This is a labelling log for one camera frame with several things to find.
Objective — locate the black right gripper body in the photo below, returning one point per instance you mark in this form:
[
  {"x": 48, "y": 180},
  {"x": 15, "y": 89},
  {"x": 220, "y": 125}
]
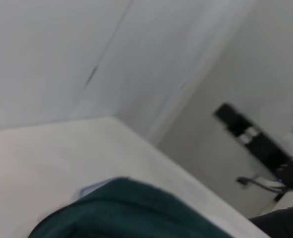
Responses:
[{"x": 272, "y": 156}]

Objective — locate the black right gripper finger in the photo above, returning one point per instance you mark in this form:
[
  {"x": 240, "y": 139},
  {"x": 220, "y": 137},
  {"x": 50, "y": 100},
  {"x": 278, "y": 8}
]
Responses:
[{"x": 229, "y": 119}]

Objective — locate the dark teal insulated lunch bag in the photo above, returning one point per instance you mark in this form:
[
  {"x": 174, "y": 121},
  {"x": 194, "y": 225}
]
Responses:
[{"x": 126, "y": 213}]

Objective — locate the clear blue-rimmed food container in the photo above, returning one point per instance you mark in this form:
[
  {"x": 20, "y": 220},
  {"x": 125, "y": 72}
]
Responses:
[{"x": 86, "y": 190}]

